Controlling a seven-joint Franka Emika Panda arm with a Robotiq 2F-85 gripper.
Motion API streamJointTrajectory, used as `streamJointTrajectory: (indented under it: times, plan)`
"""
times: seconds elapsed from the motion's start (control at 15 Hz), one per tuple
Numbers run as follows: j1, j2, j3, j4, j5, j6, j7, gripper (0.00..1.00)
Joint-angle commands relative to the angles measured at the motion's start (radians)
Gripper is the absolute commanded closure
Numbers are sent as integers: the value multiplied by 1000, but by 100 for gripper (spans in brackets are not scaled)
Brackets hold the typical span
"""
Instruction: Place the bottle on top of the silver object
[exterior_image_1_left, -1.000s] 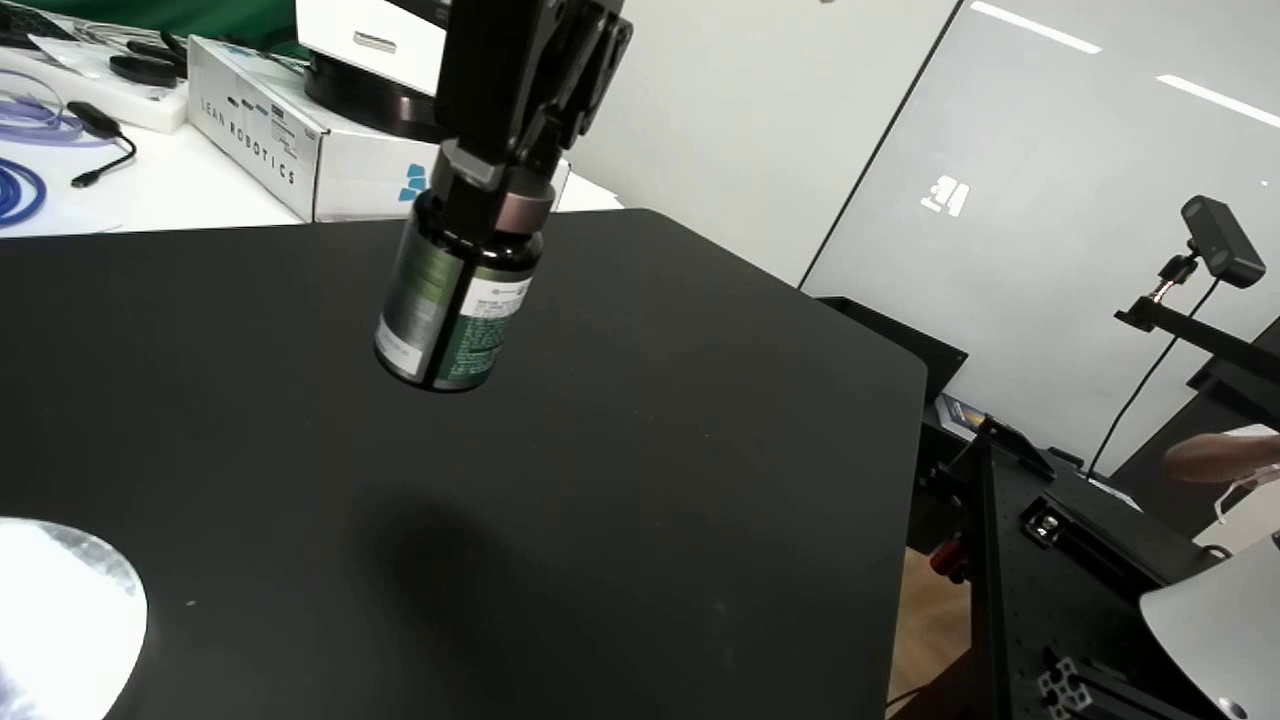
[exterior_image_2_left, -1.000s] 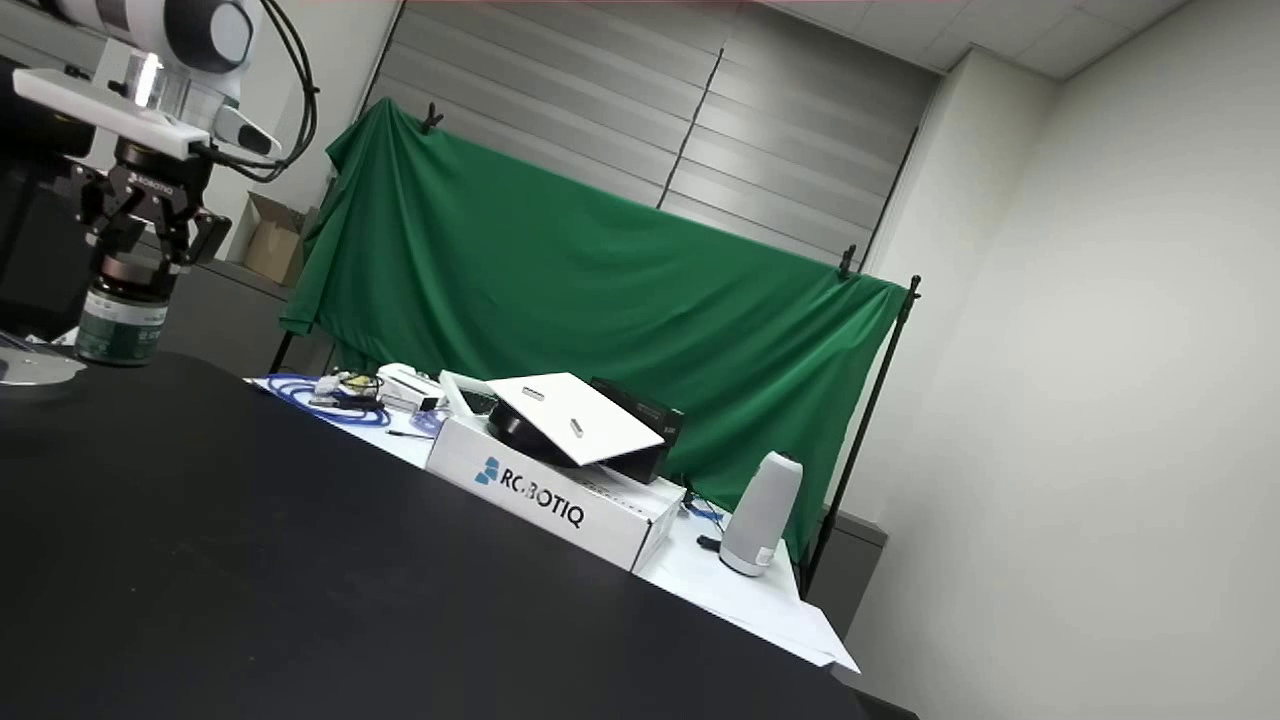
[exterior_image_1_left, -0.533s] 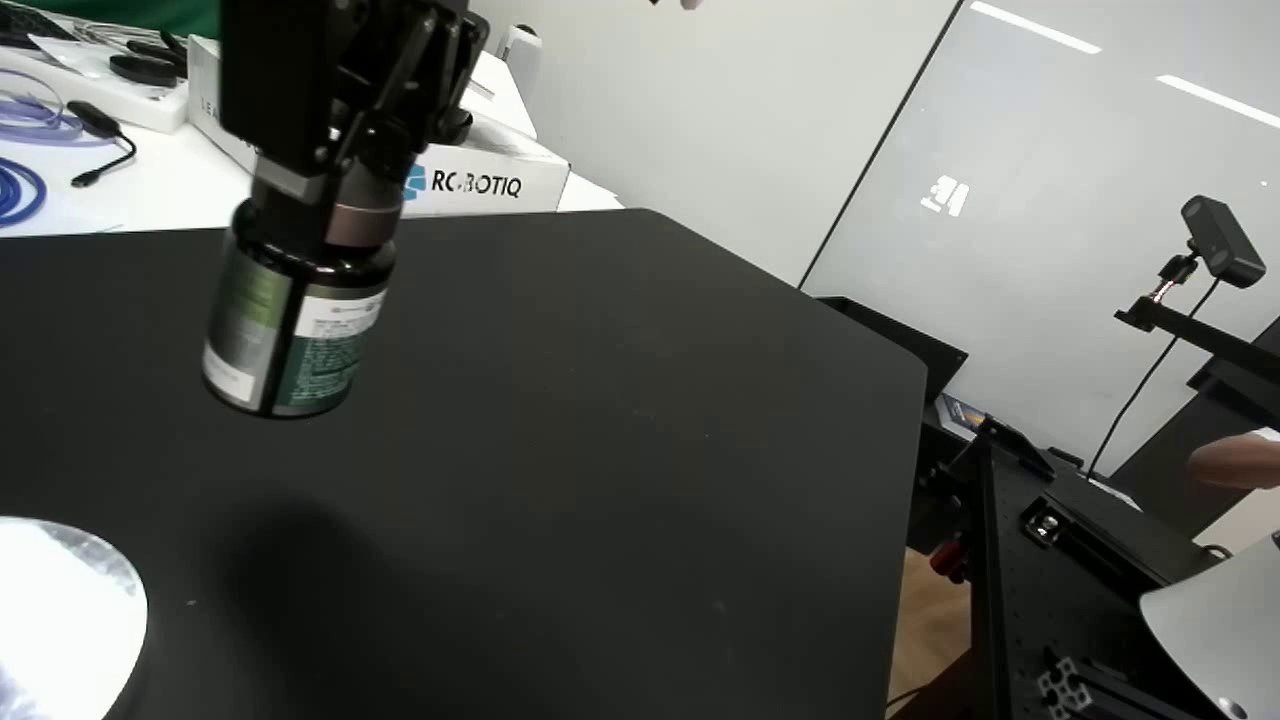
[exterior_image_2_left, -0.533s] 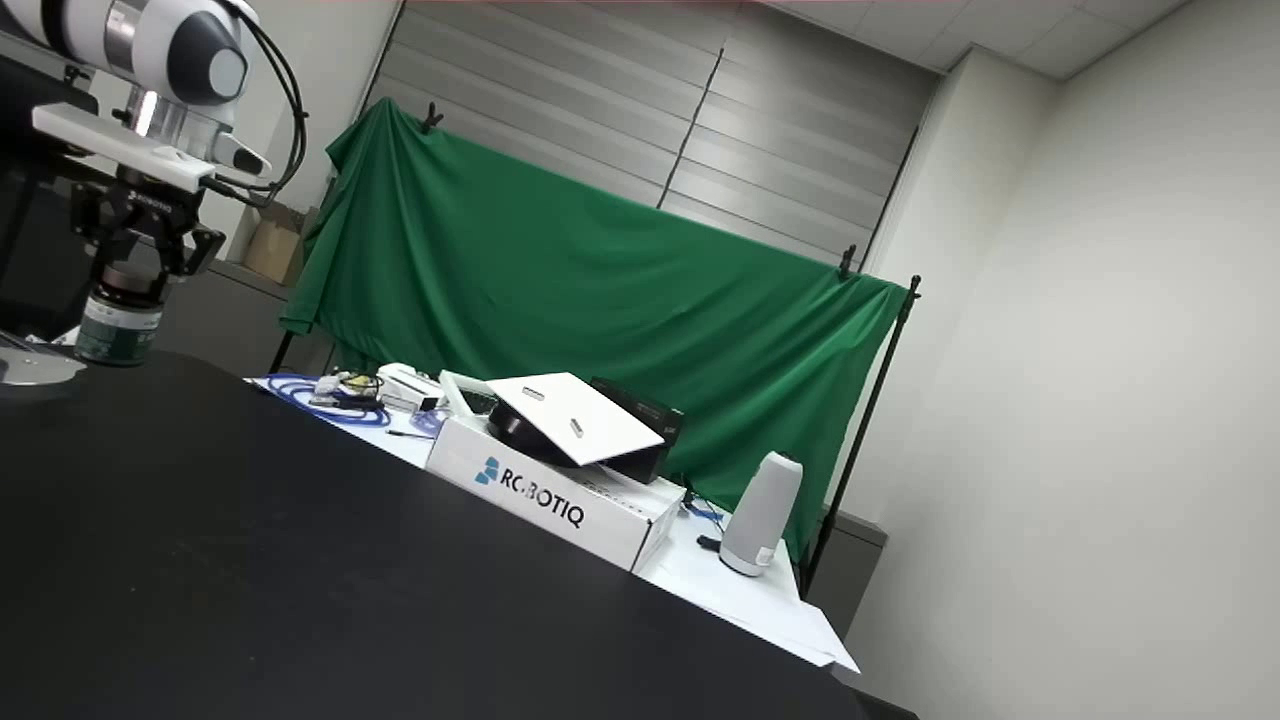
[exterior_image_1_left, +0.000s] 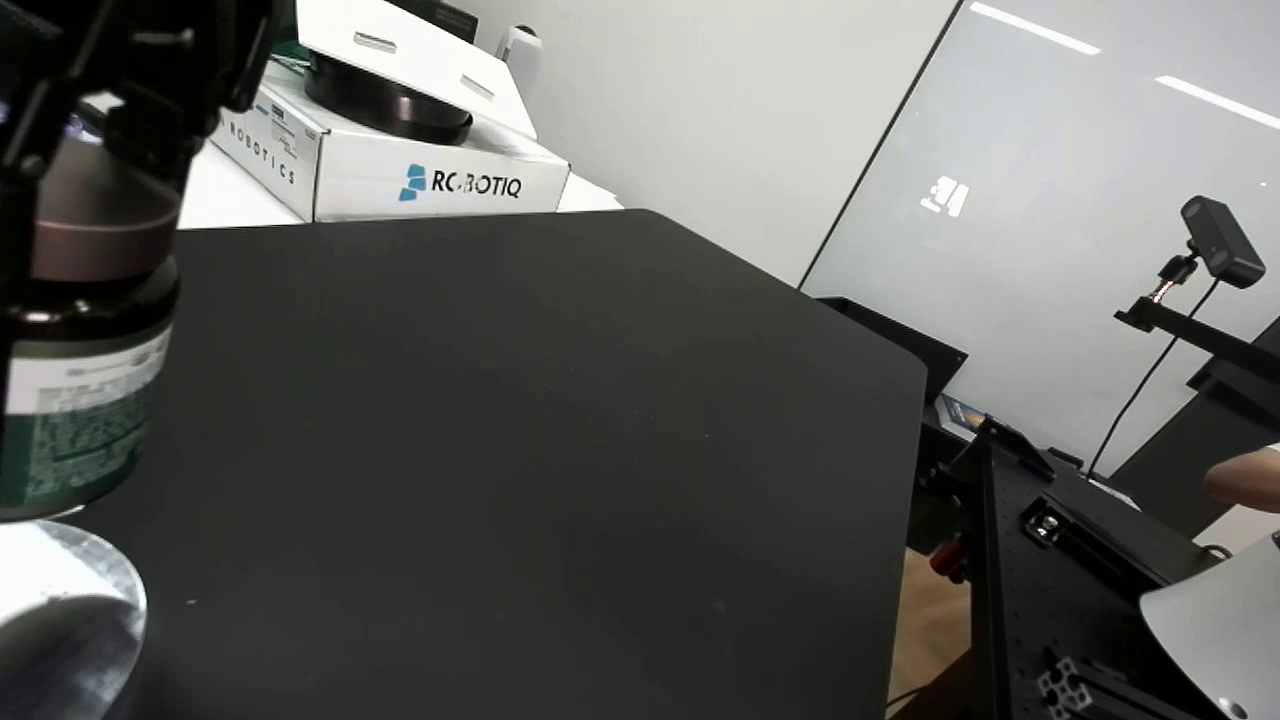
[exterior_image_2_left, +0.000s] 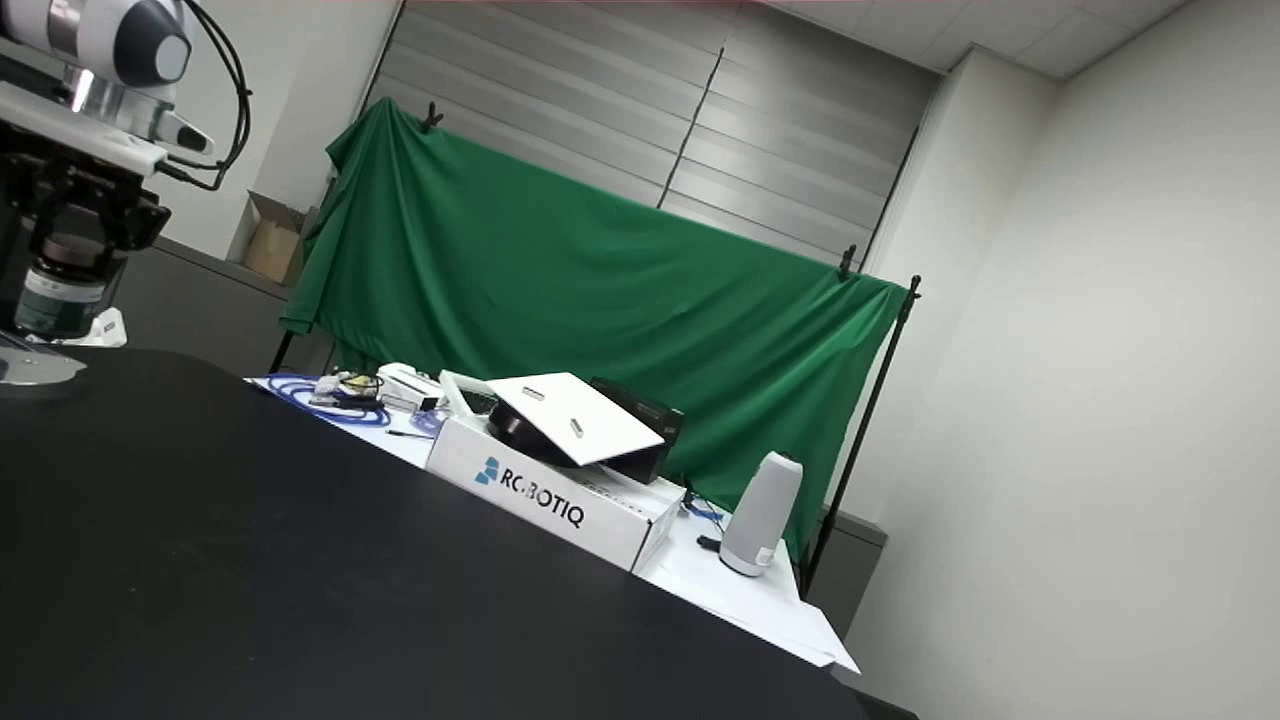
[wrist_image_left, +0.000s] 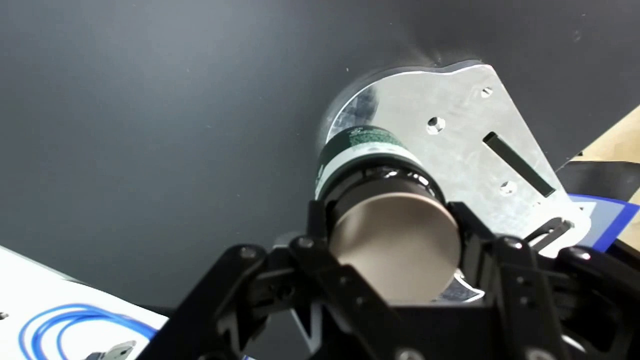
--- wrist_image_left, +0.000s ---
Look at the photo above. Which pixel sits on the blue tape strip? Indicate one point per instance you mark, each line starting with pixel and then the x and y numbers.
pixel 611 217

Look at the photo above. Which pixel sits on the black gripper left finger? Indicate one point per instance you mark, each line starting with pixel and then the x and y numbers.
pixel 266 292

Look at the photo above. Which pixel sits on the white paper sheet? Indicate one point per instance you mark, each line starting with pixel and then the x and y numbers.
pixel 61 300

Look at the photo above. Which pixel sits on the dark green bottle tan cap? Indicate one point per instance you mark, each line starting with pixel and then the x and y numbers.
pixel 387 221

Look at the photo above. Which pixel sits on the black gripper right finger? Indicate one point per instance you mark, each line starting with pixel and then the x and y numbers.
pixel 552 292

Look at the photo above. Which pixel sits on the white round plate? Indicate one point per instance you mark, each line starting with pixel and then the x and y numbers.
pixel 466 127

